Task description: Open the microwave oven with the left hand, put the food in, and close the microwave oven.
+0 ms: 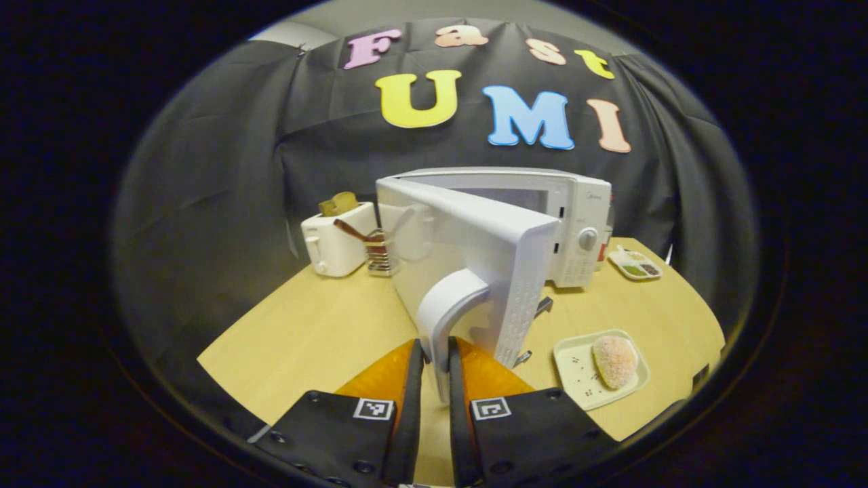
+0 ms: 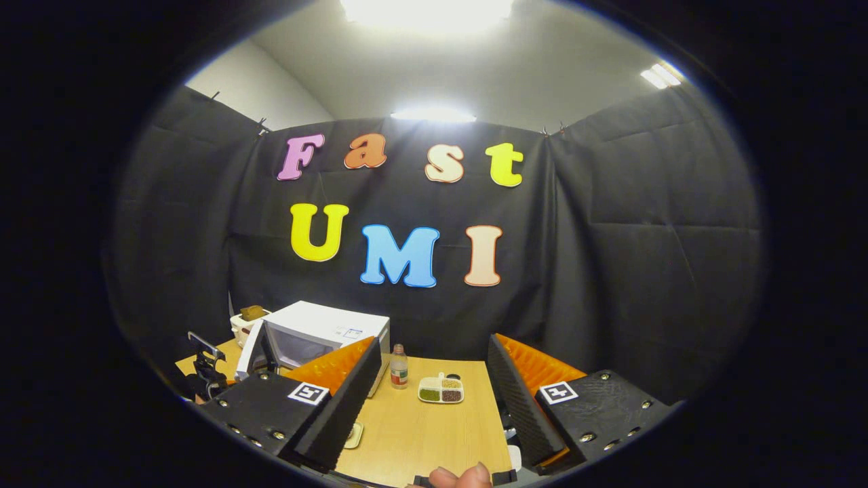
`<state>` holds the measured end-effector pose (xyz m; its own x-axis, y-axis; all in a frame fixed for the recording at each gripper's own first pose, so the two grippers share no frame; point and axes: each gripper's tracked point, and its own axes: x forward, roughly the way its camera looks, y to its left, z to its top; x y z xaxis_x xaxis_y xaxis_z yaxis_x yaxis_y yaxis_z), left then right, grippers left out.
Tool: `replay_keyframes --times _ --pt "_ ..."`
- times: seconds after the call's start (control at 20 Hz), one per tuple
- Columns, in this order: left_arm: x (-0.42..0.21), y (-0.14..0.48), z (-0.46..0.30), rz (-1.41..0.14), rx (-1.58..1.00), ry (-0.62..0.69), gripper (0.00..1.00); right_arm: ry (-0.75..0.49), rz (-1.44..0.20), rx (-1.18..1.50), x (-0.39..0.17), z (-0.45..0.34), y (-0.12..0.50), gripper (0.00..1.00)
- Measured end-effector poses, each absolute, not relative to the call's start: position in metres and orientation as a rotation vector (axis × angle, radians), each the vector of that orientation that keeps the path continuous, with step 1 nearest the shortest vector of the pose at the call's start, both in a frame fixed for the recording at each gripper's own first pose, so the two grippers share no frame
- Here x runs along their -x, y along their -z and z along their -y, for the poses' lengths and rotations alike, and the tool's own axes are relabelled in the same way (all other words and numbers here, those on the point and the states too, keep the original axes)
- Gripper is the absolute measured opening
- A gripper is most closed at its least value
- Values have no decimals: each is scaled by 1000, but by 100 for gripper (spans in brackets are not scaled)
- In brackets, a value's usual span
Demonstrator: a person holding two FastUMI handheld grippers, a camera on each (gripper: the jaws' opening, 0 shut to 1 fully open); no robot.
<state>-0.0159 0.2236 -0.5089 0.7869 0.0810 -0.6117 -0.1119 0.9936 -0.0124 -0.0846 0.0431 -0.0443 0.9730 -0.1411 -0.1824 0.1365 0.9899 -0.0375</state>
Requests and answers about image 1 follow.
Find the small black box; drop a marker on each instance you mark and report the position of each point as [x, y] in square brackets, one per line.
[700, 378]

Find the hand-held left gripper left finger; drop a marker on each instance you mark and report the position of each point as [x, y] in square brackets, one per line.
[410, 420]

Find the white microwave oven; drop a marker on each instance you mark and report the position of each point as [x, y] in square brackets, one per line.
[475, 230]

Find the brown bread slice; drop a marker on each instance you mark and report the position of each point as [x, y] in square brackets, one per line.
[339, 203]

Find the white toaster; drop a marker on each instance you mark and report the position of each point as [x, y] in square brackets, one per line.
[336, 247]

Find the cream rectangular plate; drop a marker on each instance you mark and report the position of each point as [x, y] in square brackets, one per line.
[576, 373]

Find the clear plastic bottle red label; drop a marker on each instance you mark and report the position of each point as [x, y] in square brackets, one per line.
[603, 254]

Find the black backdrop cloth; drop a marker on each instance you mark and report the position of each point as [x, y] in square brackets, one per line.
[217, 190]

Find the brown wooden spoon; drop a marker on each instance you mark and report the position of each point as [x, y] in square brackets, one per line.
[352, 230]

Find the pink sugared bun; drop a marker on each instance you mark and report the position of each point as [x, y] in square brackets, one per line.
[616, 362]

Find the white divided tray with grains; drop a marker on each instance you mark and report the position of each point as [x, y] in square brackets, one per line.
[636, 266]

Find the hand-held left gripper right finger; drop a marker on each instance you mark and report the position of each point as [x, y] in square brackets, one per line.
[458, 420]

